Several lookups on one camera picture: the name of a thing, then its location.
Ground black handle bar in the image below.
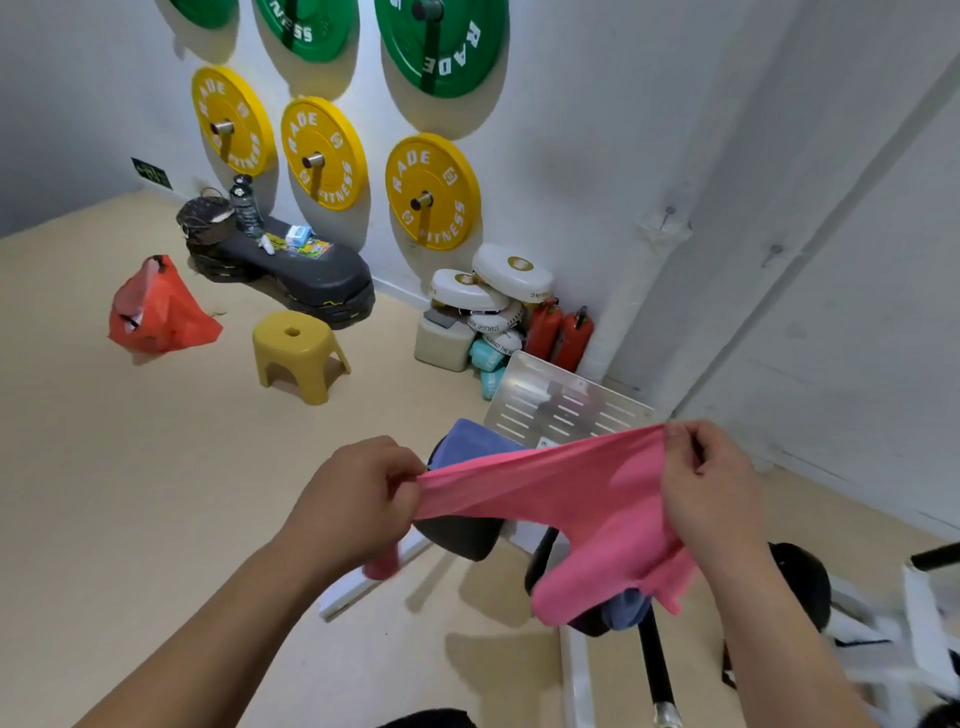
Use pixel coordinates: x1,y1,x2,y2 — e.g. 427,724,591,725
637,603,685,728

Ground black aerobic step platform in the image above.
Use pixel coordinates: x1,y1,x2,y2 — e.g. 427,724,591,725
187,213,376,331

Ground white exercise machine frame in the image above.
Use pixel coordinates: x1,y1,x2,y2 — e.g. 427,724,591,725
318,517,598,728

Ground green weight plate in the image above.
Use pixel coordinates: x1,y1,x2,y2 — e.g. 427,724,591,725
254,0,360,64
373,0,511,100
168,0,240,30

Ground person's right hand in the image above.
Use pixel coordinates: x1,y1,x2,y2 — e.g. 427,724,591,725
659,419,770,571

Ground orange plastic bag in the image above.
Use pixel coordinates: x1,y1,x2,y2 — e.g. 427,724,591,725
108,254,224,355

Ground black handle grip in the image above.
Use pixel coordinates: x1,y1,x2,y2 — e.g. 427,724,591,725
909,541,960,573

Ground beige plastic container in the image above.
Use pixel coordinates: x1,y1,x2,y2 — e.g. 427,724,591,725
413,309,478,373

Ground yellow plastic stool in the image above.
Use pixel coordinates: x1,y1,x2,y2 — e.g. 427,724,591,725
251,310,352,407

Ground clear water bottle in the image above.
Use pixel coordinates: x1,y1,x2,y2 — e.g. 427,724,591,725
228,174,265,240

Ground red fire extinguisher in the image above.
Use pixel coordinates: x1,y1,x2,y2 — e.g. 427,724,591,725
523,297,565,362
552,305,596,374

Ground dark wicker basket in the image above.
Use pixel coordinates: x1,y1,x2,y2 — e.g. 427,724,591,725
176,187,235,245

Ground blue towel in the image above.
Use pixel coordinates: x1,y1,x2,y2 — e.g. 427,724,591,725
427,418,526,474
599,587,654,633

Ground black weight plate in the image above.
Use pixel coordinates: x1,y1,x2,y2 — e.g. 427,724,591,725
768,542,832,633

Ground person's left forearm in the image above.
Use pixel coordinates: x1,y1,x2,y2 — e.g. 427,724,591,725
74,536,331,728

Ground pink towel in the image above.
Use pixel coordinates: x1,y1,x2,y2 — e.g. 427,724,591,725
363,423,703,629

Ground green exit sign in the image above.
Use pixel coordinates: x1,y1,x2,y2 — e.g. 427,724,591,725
131,156,174,191

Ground person's left hand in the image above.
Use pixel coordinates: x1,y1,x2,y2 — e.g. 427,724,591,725
273,436,427,583

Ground silver slotted foot plate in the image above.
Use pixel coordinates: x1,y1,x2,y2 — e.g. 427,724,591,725
483,350,658,451

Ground person's black shorts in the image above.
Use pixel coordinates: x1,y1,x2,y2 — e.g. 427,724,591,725
374,708,478,728

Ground person's right forearm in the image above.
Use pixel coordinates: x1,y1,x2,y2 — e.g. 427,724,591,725
704,547,879,728

